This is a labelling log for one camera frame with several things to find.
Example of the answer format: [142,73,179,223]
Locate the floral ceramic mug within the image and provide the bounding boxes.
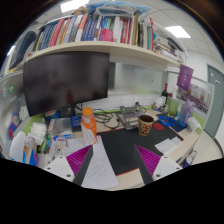
[137,114,155,137]

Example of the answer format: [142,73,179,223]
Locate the small blue box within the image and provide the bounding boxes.
[70,114,83,129]

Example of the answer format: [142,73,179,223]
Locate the flat round red coaster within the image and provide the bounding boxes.
[152,122,165,131]

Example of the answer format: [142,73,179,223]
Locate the white tissue stack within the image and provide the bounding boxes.
[28,121,48,146]

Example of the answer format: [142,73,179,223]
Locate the grey metal laptop stand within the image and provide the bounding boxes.
[115,102,148,130]

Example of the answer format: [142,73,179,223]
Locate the black computer monitor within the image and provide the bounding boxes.
[23,51,111,118]

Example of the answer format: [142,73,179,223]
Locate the white ceiling light panel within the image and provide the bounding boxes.
[59,0,90,14]
[164,25,192,39]

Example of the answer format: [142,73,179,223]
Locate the white paper sheet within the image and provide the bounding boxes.
[80,134,120,191]

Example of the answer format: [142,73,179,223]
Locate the black desk mat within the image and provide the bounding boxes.
[96,124,184,177]

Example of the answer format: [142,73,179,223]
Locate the group photo poster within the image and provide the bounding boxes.
[176,81,213,114]

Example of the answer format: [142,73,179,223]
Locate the blue coiled cable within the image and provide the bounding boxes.
[156,114,176,128]

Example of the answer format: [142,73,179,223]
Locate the white folded tissue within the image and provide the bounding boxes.
[154,136,183,155]

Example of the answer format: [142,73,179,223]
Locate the purple water bottle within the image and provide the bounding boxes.
[177,99,194,128]

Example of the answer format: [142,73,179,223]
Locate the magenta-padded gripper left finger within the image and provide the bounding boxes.
[44,144,95,187]

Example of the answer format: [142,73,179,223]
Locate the orange drink bottle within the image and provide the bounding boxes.
[80,106,98,146]

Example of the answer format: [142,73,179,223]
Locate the grey door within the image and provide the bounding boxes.
[203,63,224,139]

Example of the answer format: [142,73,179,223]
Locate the black tangled cables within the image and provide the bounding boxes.
[92,108,121,130]

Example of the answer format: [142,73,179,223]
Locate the white tissue pack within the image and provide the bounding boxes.
[186,116,203,133]

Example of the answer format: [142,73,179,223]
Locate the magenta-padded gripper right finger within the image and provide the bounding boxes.
[133,144,184,186]

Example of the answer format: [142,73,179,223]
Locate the purple pennant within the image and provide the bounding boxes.
[176,64,195,92]

